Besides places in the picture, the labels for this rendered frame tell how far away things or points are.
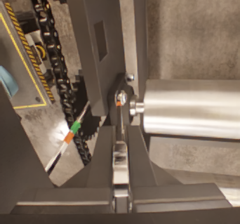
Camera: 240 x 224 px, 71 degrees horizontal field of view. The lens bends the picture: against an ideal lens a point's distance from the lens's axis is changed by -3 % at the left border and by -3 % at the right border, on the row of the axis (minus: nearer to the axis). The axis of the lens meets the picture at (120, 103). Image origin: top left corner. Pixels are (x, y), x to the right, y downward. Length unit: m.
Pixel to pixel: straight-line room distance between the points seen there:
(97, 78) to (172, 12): 0.95
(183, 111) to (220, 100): 0.06
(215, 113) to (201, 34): 0.92
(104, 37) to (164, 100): 0.16
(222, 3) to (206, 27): 0.14
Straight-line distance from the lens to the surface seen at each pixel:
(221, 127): 0.35
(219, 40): 1.25
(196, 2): 1.19
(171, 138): 1.15
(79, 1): 0.26
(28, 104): 1.41
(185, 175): 0.56
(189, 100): 0.33
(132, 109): 0.36
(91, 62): 0.27
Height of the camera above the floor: 1.17
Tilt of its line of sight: 54 degrees down
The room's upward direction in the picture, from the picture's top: 157 degrees counter-clockwise
